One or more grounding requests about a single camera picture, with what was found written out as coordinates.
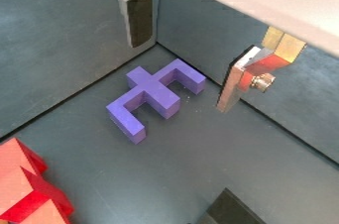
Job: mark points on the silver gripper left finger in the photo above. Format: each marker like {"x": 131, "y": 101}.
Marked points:
{"x": 136, "y": 12}

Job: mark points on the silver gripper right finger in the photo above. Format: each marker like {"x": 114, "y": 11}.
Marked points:
{"x": 250, "y": 70}

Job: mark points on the purple comb-shaped block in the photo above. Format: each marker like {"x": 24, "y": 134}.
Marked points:
{"x": 148, "y": 88}

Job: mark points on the black angle fixture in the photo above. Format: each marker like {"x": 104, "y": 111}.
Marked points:
{"x": 228, "y": 211}

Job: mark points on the red comb-shaped block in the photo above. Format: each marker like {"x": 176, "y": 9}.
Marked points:
{"x": 29, "y": 200}

